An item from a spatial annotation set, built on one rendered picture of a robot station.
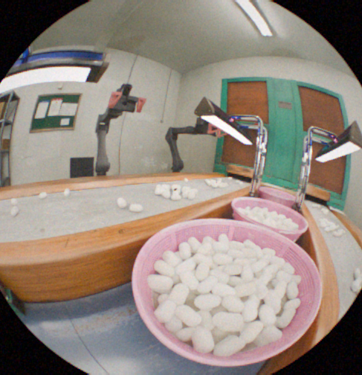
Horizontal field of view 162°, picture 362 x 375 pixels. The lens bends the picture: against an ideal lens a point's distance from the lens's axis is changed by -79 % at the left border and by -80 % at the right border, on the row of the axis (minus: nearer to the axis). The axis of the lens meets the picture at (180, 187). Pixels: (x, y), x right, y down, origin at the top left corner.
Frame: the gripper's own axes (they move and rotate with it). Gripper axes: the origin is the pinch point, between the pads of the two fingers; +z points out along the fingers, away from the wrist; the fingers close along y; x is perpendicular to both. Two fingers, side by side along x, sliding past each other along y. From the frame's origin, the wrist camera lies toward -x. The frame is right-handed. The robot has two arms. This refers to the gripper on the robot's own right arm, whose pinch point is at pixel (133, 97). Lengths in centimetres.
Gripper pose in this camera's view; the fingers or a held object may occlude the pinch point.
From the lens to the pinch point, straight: 51.7
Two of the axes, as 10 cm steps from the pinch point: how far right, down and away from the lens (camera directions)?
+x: -1.3, 9.6, 2.4
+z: 6.9, 2.6, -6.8
